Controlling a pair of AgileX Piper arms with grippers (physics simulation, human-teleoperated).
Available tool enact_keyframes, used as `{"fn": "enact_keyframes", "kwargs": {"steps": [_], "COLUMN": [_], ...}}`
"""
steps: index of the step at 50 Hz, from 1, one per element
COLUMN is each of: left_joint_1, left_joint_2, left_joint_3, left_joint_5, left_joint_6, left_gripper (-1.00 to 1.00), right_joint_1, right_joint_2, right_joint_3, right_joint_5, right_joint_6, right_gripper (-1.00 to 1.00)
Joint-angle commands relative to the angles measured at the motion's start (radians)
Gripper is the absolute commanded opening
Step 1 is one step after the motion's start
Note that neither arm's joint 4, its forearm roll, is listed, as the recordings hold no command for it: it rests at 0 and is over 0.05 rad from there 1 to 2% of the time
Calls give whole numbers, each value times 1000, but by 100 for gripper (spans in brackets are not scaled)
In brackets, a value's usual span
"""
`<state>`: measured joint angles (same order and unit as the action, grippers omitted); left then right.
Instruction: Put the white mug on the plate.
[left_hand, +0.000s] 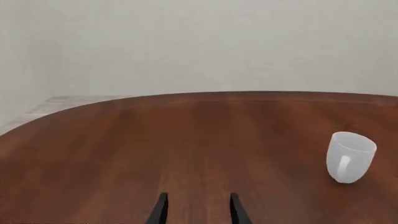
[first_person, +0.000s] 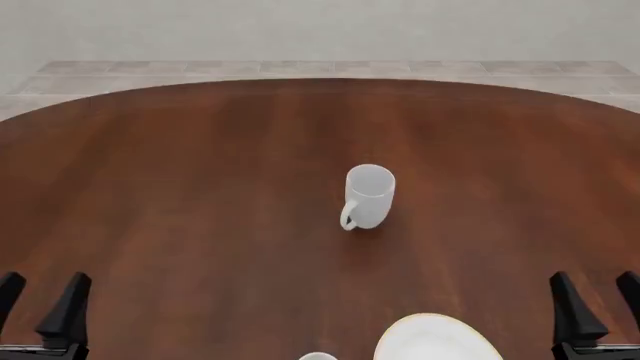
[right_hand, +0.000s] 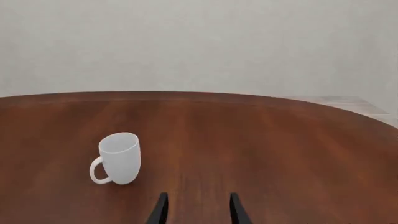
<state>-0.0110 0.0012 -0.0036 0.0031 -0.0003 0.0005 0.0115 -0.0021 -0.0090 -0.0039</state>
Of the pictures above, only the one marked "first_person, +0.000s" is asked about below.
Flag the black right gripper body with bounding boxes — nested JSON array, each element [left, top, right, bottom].
[[551, 341, 640, 360]]

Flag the white plate with rim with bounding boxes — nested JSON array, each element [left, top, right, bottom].
[[373, 312, 505, 360]]

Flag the white mug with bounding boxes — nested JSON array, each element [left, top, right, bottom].
[[340, 163, 396, 232]]

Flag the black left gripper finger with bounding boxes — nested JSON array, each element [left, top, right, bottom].
[[0, 271, 27, 326], [34, 271, 93, 348]]

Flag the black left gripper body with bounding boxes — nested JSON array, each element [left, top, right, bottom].
[[0, 340, 90, 360]]

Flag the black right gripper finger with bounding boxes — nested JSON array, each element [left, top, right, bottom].
[[615, 270, 640, 312], [549, 270, 611, 348]]

